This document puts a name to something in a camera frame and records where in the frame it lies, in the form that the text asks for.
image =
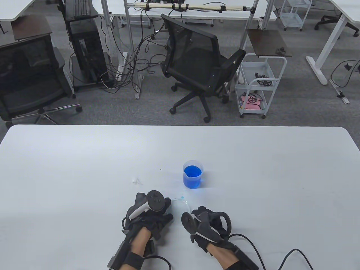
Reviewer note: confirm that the black chair base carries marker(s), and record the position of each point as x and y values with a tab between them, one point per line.
329	19

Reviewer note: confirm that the pink cloth item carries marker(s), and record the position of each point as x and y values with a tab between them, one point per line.
253	105

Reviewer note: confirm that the person's left hand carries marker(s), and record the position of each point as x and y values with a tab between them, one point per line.
157	223

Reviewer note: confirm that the person's right hand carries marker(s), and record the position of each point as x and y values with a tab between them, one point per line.
203	211

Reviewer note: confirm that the black computer tower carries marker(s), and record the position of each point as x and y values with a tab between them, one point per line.
87	47

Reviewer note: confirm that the white cotton wad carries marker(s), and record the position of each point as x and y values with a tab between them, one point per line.
137	180

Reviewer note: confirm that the aluminium floor rail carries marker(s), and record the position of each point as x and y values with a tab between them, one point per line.
339	91

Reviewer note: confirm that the beaker of blue dye solution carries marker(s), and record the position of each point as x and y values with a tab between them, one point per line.
192	180

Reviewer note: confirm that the grey wheeled tower stand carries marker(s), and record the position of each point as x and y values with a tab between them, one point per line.
76	73

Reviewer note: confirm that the brown side table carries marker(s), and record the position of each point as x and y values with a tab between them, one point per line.
31	26
267	42

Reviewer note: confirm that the small black object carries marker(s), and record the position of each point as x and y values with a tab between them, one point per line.
280	50

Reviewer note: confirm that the white desk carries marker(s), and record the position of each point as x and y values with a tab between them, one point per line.
239	14
351	11
17	8

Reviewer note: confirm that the white power strip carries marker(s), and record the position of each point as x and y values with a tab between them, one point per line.
121	69

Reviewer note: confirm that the black chrome-base office chair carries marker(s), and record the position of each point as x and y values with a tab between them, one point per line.
28	70

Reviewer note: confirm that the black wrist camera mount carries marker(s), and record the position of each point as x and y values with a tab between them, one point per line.
247	260
118	253

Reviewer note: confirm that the clear culture dish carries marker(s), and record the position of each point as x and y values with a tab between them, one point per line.
180	206

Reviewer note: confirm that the person's left forearm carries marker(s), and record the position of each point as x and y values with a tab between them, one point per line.
139	239

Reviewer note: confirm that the person's right forearm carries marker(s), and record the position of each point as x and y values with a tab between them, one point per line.
223	257

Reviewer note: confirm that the black glove sensor box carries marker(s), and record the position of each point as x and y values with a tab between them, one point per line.
151	247

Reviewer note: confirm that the white utility cart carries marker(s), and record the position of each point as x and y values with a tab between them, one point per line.
292	17
253	70

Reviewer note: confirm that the black white VR controller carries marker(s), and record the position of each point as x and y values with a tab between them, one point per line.
189	222
154	200

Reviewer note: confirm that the black mesh office chair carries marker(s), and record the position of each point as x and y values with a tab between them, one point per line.
194	53

